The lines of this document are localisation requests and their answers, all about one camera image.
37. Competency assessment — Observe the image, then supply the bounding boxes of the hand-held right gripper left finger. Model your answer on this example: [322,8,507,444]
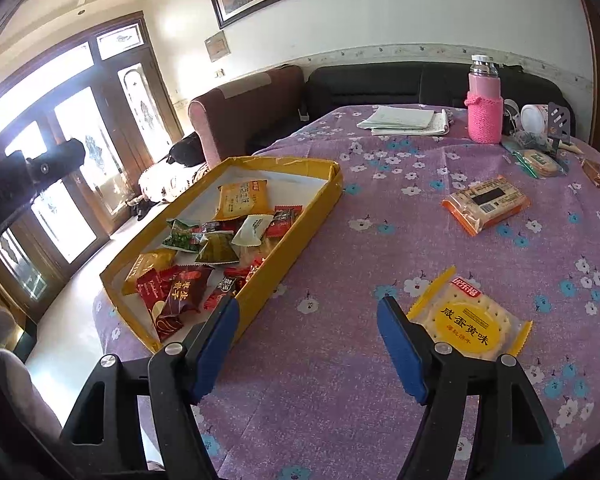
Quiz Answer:
[60,296,241,480]

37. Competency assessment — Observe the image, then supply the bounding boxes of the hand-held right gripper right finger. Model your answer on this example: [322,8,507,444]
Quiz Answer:
[376,296,566,480]

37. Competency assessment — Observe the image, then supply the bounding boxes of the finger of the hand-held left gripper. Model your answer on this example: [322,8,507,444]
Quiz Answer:
[10,140,87,197]

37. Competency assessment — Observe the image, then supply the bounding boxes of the white red printed packet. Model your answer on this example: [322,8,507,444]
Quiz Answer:
[202,292,231,313]

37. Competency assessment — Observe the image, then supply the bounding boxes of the brown red snack packet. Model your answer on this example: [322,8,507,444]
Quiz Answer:
[159,265,215,316]

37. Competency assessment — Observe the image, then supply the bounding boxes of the yellow round-label cracker packet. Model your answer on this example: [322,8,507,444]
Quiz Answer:
[406,266,534,361]

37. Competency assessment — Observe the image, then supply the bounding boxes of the olive green snack packet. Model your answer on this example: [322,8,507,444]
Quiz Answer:
[195,230,240,265]

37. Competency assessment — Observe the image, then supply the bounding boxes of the plain yellow snack packet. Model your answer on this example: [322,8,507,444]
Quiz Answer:
[121,249,177,296]

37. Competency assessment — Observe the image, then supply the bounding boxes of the yellow rimmed white tray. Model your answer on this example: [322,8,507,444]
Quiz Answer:
[99,156,344,354]

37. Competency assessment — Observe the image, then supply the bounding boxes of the dark brown candy packet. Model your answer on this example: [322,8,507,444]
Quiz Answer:
[212,276,241,298]

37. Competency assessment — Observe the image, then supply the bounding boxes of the wooden glass doors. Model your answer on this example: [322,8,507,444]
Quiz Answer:
[0,10,186,321]

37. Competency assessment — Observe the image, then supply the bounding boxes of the dark red script packet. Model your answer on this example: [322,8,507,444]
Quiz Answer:
[136,270,173,313]

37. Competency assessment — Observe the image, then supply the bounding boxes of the clear breadstick packet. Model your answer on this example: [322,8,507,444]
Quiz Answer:
[240,240,281,281]

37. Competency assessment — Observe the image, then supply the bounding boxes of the white fluffy blanket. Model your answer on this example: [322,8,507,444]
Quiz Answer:
[130,162,216,221]

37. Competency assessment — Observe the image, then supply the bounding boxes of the purple floral tablecloth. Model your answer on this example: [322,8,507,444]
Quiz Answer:
[92,104,600,480]

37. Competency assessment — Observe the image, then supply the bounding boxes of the green pea snack packet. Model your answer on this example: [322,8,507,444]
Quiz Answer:
[161,217,206,252]

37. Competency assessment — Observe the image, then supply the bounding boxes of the white snack packet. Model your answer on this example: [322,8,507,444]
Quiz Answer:
[231,214,275,247]

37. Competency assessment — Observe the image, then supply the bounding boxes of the black bundle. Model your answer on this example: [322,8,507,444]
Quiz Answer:
[164,131,208,167]

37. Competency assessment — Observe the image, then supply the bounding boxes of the orange cracker packet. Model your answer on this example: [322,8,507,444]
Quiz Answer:
[214,179,273,221]

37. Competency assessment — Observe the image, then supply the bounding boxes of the orange biscuit packet dark label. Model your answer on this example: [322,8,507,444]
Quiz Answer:
[441,176,531,238]

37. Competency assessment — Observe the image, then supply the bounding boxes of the person's grey clothing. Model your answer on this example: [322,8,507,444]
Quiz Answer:
[0,347,63,466]

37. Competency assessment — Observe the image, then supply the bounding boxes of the maroon armchair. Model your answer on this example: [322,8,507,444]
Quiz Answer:
[187,64,306,168]

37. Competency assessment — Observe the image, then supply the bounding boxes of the white notebook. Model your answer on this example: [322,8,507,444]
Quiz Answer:
[372,110,453,137]

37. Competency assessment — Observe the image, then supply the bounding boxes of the green white biscuit packet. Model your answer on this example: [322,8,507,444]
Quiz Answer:
[511,149,563,179]

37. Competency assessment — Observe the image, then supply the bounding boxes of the white paper sheets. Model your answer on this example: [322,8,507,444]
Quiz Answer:
[356,106,437,131]

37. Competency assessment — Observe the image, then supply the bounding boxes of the dark clear packet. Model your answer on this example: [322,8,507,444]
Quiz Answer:
[502,130,551,153]

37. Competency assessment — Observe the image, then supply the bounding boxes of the pink sleeved bottle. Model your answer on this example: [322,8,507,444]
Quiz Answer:
[464,54,505,145]

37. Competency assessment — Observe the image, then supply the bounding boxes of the white cup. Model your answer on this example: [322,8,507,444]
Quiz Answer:
[520,103,551,136]

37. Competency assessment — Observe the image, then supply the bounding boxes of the black sofa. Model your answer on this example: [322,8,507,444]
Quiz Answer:
[300,62,576,136]

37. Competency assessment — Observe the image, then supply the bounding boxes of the wall electrical panel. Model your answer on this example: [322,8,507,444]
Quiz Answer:
[204,31,231,63]

